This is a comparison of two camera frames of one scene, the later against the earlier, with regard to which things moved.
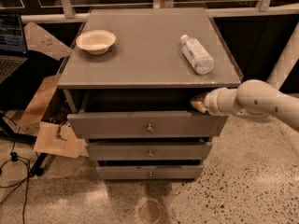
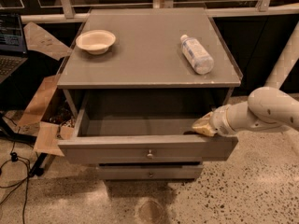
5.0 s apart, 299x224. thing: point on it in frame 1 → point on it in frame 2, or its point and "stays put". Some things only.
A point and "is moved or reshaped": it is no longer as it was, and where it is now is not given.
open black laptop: x=13 y=53 stays put
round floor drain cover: x=150 y=211 stays put
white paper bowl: x=96 y=42 stays put
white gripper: x=212 y=104 → x=220 y=120
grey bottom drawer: x=149 y=173 stays put
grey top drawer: x=147 y=124 is moved or reshaped
